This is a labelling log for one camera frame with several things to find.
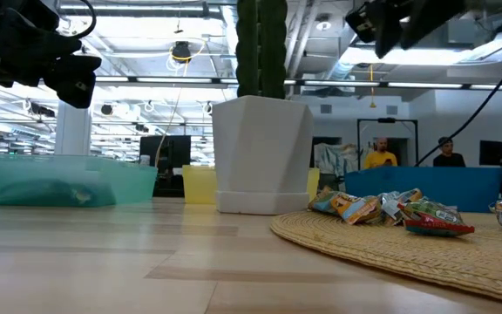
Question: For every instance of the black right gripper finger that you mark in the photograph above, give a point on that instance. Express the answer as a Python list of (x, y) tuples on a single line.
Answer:
[(388, 30)]

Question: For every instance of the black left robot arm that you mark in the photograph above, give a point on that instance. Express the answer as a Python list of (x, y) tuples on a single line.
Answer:
[(15, 8)]

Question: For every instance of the orange blue granola bar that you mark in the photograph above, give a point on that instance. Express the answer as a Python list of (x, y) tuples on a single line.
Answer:
[(351, 207)]

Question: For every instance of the green red granola bar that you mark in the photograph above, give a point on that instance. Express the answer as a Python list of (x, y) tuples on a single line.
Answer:
[(434, 218)]

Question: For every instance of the long ceiling light strip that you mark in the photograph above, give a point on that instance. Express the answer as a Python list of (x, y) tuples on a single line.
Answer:
[(342, 83)]

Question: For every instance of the white square column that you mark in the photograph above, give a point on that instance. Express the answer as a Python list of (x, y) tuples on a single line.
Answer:
[(72, 131)]

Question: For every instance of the person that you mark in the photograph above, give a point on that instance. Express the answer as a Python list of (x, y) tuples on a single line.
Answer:
[(381, 159), (448, 157)]

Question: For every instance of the tall green cactus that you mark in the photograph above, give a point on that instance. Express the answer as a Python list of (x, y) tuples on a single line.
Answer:
[(259, 43)]

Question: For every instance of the white draped cloth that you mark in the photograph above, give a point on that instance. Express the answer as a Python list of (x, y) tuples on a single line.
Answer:
[(338, 159)]

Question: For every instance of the small black monitor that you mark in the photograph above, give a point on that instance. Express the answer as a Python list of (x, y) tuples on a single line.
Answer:
[(493, 152)]

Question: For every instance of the black ceiling spotlight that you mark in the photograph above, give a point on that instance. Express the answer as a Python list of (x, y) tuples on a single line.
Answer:
[(182, 51)]

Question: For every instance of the translucent teal plastic bin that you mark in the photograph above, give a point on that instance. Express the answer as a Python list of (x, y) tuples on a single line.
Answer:
[(124, 179)]

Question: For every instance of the blue plastic bin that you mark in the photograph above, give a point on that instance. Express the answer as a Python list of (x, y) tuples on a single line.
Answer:
[(451, 187)]

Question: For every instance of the white hexagonal plant pot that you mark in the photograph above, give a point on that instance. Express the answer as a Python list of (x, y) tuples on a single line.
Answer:
[(262, 148)]

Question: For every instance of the translucent yellow plastic bin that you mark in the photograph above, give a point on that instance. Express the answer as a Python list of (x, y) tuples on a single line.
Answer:
[(198, 185)]

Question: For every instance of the round woven straw mat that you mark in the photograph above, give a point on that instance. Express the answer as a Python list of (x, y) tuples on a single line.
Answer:
[(386, 257)]

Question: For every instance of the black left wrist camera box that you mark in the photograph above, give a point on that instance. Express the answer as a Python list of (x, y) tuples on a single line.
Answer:
[(74, 80)]

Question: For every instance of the thin black stand frame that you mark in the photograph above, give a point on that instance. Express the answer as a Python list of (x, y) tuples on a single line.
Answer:
[(386, 120)]

